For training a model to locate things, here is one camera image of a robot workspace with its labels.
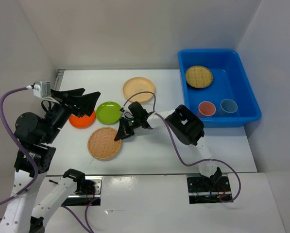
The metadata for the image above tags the blue plastic cup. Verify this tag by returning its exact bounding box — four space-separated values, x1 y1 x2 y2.
219 99 238 117

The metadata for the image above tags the aluminium table edge rail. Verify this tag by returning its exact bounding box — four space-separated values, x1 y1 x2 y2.
53 69 65 90

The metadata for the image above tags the orange plastic plate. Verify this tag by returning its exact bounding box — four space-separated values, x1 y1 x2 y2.
69 111 96 129

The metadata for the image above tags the pink plastic cup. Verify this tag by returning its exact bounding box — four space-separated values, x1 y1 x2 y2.
197 101 216 117

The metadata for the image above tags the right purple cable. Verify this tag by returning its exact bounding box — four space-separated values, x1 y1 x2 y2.
122 91 241 203

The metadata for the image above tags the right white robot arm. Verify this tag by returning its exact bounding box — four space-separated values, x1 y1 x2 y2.
114 101 222 191

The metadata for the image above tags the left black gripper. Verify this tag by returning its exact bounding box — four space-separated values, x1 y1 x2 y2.
43 87 102 143

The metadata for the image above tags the purple cable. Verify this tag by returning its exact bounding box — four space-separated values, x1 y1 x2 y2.
122 91 241 203
0 86 99 233

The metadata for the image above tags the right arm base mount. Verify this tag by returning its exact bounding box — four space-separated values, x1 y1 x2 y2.
187 176 233 204

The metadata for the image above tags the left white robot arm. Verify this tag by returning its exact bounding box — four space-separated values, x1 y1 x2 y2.
0 84 100 233

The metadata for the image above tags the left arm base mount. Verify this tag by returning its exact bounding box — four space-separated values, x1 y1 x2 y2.
63 176 102 206

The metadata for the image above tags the green plastic plate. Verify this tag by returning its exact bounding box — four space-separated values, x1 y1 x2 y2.
96 101 121 125

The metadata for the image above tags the blue plastic bin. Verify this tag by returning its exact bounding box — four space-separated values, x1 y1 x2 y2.
178 49 261 128

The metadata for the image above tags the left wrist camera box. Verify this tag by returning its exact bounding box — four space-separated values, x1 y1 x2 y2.
33 81 51 99

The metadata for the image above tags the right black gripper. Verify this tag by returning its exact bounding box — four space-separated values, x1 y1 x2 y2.
115 116 141 142

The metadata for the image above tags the green-rimmed bamboo tray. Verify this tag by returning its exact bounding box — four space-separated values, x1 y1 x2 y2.
185 66 213 89

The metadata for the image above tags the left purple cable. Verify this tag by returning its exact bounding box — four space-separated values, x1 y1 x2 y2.
0 86 99 233

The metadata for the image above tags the brown woven bamboo tray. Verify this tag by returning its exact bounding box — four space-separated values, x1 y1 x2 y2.
87 127 122 161

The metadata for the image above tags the beige plastic plate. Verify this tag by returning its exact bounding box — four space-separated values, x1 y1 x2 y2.
122 77 155 103

